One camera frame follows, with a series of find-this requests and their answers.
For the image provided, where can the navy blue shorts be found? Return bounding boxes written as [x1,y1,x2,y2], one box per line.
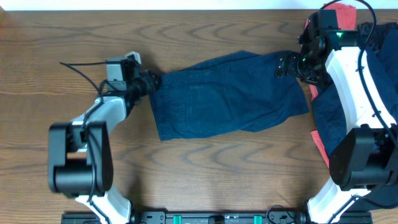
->
[150,51,309,141]

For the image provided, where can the red cloth garment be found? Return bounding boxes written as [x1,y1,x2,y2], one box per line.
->
[310,2,356,167]

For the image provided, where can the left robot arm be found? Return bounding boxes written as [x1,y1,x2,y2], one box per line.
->
[47,70,160,223]

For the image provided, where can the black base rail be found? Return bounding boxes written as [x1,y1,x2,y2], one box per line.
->
[60,208,373,224]

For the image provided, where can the navy garment pile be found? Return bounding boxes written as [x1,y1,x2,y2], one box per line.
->
[312,29,397,155]

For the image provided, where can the black patterned garment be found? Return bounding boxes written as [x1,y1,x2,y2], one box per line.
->
[357,22,397,54]

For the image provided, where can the black garment bottom right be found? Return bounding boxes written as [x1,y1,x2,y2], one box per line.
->
[348,185,398,212]

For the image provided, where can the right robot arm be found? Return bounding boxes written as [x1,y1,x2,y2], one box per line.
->
[275,29,397,223]

